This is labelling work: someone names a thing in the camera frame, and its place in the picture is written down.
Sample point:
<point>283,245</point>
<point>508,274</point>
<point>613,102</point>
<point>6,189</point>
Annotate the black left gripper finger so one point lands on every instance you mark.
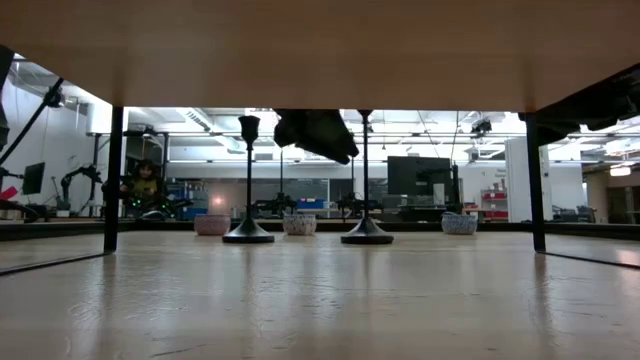
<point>287,127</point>
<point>325,137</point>

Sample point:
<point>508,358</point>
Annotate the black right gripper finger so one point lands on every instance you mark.
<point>560,125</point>

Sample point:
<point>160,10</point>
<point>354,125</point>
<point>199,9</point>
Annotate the white patterned candle bowl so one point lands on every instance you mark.
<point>299,224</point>

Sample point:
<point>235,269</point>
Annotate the tall black candlestick holder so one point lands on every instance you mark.
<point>248,232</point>
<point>366,235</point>

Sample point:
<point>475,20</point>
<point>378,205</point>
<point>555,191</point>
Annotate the white candle cup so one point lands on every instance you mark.
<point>459,223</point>
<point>212,225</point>

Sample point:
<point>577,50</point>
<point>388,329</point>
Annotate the black background robot arm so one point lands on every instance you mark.
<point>277,204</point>
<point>350,204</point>
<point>80,171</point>

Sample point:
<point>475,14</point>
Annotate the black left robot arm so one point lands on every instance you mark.
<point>3,65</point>

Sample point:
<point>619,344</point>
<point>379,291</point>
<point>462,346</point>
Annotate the blue bin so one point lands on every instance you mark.
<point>311,204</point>

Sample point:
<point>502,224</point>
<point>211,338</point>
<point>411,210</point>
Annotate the raised wooden shelf black legs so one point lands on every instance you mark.
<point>320,50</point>

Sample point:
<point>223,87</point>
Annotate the red storage shelf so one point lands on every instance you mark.
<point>495,196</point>

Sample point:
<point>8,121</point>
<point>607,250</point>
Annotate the large black monitor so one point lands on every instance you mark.
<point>417,175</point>

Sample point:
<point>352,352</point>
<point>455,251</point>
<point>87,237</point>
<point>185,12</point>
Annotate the person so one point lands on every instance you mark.
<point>145,187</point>

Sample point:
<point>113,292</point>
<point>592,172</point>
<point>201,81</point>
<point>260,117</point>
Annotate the black light stand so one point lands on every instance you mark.
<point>50,97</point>

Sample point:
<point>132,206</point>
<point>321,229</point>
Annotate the small black monitor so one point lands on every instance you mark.
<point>33,178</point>

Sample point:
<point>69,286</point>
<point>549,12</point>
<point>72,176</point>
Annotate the black metal table frame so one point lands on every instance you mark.
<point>575,230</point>

